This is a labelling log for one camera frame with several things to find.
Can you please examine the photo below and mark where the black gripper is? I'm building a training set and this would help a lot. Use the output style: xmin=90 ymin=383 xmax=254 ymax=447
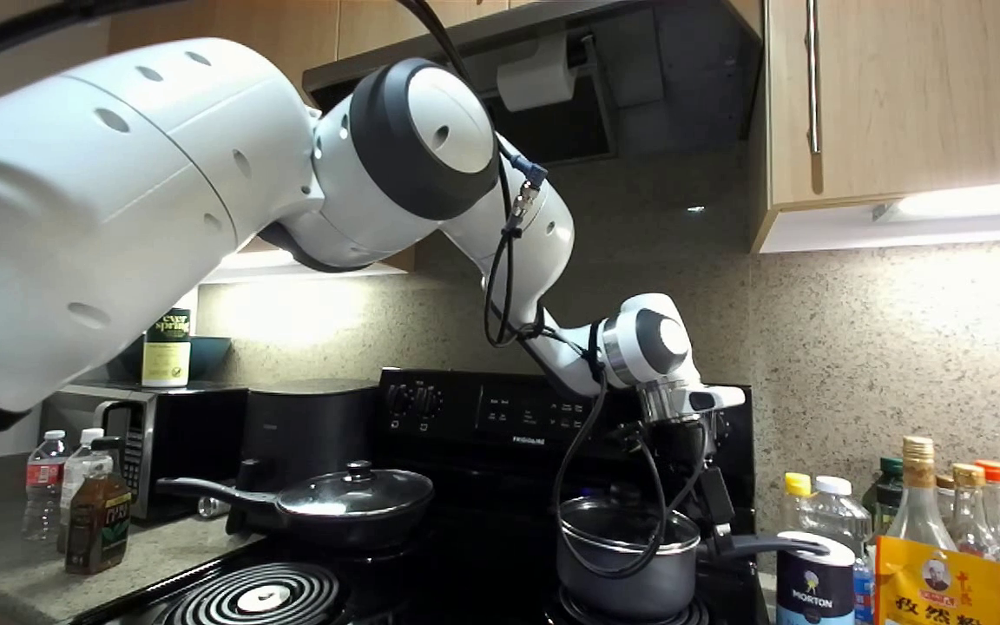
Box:
xmin=641 ymin=410 xmax=737 ymax=537

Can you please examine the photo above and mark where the dark saucepan with glass lid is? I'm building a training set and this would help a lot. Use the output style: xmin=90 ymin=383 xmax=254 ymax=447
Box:
xmin=554 ymin=497 xmax=818 ymax=625

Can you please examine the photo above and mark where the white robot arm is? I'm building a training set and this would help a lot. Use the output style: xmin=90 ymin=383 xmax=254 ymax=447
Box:
xmin=0 ymin=37 xmax=745 ymax=431

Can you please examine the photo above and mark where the black electric stove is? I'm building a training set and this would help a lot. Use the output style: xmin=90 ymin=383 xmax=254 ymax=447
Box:
xmin=74 ymin=372 xmax=768 ymax=625

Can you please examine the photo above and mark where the yellow cap bottle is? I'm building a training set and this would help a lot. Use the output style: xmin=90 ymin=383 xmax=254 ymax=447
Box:
xmin=780 ymin=471 xmax=811 ymax=532

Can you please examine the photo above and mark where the white cap bottle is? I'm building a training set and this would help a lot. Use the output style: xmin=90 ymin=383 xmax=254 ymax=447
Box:
xmin=811 ymin=477 xmax=874 ymax=625

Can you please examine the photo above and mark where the blue salt canister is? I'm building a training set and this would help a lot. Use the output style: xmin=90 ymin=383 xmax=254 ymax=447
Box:
xmin=776 ymin=532 xmax=853 ymax=625

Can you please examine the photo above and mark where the green bottle behind sauces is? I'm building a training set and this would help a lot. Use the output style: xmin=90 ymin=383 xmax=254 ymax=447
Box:
xmin=870 ymin=459 xmax=902 ymax=534

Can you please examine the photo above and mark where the yellow label sauce bottle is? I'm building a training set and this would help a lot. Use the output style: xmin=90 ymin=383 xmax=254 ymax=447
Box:
xmin=874 ymin=433 xmax=1000 ymax=625

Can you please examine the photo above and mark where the gold cap glass bottle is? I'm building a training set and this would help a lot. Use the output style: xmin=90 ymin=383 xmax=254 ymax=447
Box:
xmin=949 ymin=463 xmax=996 ymax=557

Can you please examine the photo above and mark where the black frying pan with lid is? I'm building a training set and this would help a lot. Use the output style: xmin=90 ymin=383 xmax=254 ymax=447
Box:
xmin=156 ymin=459 xmax=435 ymax=548

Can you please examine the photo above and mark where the black range hood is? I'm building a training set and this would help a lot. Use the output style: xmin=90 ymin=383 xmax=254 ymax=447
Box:
xmin=301 ymin=0 xmax=768 ymax=177

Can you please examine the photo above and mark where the wooden cabinet near hood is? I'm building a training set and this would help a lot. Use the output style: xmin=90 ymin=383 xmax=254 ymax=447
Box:
xmin=754 ymin=0 xmax=1000 ymax=255

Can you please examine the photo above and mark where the paper towel roll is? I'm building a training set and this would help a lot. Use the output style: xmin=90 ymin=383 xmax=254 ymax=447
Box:
xmin=495 ymin=35 xmax=576 ymax=110

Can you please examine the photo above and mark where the under cabinet light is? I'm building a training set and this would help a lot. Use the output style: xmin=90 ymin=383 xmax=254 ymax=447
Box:
xmin=870 ymin=184 xmax=1000 ymax=223

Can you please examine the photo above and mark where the blue bowl on microwave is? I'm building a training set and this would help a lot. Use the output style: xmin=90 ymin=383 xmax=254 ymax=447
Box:
xmin=105 ymin=333 xmax=235 ymax=389

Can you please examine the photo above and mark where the black microwave oven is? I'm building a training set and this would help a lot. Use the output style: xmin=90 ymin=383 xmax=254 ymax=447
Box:
xmin=40 ymin=385 xmax=247 ymax=525

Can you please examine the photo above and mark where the green tin canister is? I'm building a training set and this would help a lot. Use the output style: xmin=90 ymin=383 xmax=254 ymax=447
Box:
xmin=140 ymin=311 xmax=190 ymax=385

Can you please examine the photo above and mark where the dark brown glass bottle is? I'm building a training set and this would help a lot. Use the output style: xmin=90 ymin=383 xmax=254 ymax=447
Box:
xmin=65 ymin=477 xmax=130 ymax=576

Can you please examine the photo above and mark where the clear water bottle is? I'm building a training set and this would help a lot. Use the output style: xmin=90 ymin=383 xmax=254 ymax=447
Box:
xmin=54 ymin=427 xmax=113 ymax=548

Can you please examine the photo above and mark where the water bottle red label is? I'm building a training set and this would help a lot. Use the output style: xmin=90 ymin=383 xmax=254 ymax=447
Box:
xmin=25 ymin=431 xmax=65 ymax=541

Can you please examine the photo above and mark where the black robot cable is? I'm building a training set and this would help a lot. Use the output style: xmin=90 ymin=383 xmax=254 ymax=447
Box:
xmin=397 ymin=0 xmax=715 ymax=585

